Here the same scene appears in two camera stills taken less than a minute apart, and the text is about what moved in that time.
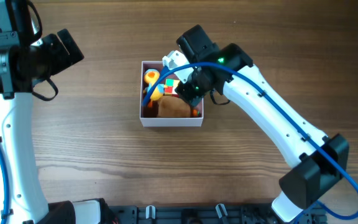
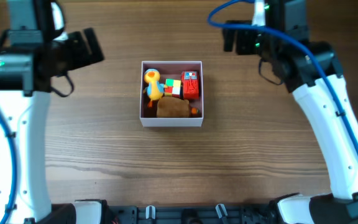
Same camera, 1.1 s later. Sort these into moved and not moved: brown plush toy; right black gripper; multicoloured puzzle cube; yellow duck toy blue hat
Moved: right black gripper
Not moved: multicoloured puzzle cube; brown plush toy; yellow duck toy blue hat
